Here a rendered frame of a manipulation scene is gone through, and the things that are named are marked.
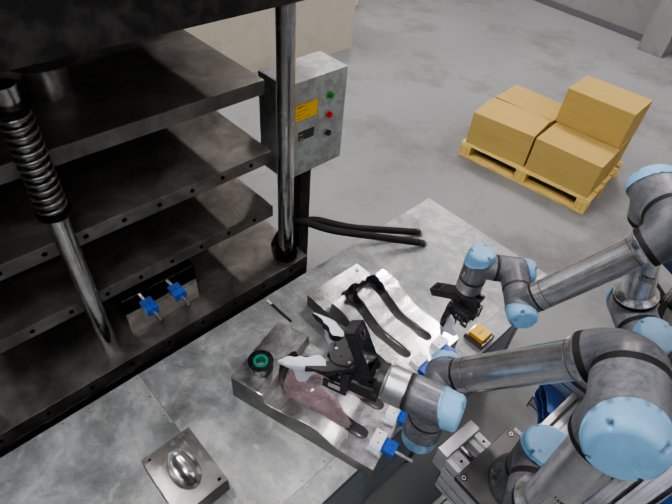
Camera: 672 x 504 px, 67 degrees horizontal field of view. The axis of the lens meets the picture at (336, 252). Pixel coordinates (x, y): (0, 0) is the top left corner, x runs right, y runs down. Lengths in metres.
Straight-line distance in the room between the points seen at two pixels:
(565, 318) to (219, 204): 2.18
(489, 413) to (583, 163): 2.01
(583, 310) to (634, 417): 2.62
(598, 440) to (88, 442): 1.38
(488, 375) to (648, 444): 0.33
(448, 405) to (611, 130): 3.46
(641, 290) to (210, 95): 1.33
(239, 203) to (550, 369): 1.35
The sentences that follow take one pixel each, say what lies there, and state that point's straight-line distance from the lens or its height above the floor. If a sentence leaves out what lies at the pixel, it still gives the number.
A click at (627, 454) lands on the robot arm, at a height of 1.63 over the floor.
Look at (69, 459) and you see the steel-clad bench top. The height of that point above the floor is 0.80.
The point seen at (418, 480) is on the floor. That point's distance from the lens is 2.52.
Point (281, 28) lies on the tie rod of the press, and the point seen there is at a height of 1.73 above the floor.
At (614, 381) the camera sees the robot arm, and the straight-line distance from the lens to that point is 0.87.
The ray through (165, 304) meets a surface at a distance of 1.93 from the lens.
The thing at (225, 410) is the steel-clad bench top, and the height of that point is 0.80.
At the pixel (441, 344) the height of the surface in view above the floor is 0.92.
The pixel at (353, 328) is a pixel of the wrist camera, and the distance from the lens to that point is 0.94.
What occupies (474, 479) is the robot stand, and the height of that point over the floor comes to 1.04.
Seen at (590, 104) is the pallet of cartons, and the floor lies 0.62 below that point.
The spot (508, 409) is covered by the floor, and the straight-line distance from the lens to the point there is 2.82.
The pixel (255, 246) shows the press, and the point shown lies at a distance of 2.17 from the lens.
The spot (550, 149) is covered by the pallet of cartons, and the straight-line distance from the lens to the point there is 4.06.
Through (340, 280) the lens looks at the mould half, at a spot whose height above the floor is 0.86.
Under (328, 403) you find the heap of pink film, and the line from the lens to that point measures 1.58.
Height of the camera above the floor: 2.29
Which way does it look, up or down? 44 degrees down
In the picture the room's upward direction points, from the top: 6 degrees clockwise
